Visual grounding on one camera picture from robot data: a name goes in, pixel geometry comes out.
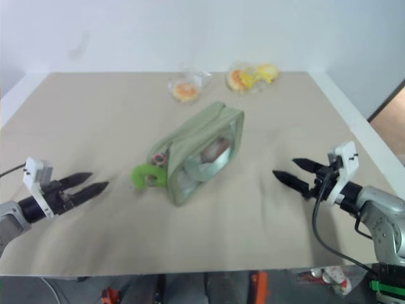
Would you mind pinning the white red patterned cloth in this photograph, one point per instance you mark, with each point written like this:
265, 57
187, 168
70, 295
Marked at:
335, 277

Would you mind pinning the green zippered pouch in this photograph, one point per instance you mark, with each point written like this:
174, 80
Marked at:
196, 133

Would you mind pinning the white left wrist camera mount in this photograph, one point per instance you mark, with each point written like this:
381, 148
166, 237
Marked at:
33, 172

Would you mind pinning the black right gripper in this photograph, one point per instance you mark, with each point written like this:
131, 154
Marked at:
326, 187

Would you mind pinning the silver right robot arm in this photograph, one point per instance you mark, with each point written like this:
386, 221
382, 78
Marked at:
379, 206

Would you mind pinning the bagged bread with yellow wrapper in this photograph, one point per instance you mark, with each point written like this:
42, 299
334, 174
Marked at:
237, 79

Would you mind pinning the small orange black tool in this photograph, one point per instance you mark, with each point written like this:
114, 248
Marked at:
110, 296

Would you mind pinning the beige tablecloth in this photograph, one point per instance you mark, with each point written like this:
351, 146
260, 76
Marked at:
95, 126

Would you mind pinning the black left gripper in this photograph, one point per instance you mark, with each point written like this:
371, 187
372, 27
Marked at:
57, 198

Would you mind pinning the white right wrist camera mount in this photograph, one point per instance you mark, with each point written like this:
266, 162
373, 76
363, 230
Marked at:
349, 158

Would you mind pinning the tall orange black tool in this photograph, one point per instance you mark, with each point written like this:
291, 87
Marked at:
260, 288

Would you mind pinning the bagged round bread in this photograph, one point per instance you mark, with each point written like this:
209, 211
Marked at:
185, 90

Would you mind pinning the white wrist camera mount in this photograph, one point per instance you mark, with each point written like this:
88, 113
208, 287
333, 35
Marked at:
33, 172
349, 158

